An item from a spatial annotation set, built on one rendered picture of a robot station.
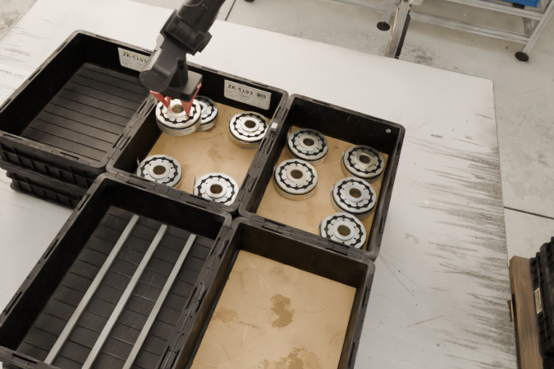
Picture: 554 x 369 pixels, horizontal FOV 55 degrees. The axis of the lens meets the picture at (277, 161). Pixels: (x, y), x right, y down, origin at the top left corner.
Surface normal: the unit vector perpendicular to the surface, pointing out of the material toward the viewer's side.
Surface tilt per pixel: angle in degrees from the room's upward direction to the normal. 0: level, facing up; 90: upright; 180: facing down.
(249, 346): 0
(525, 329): 1
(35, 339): 0
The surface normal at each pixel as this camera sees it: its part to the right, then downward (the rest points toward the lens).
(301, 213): 0.11, -0.64
